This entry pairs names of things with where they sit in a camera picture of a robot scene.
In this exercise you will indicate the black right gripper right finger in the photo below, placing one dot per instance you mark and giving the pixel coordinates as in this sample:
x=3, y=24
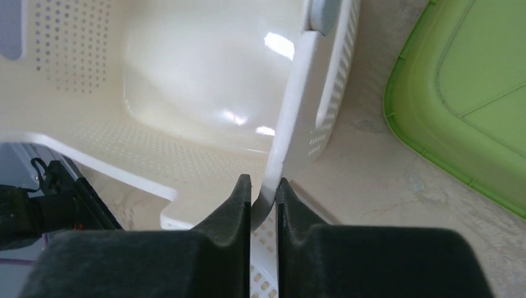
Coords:
x=317, y=259

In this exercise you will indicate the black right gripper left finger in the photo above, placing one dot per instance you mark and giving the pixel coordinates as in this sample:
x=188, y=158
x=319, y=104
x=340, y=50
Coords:
x=211, y=259

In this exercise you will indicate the cream perforated laundry basket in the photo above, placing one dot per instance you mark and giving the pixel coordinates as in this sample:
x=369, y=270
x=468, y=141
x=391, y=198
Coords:
x=176, y=98

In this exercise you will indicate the green plastic tray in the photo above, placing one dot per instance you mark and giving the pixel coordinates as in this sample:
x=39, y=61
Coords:
x=456, y=95

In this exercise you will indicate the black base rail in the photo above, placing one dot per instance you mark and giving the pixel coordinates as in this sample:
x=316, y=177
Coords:
x=44, y=194

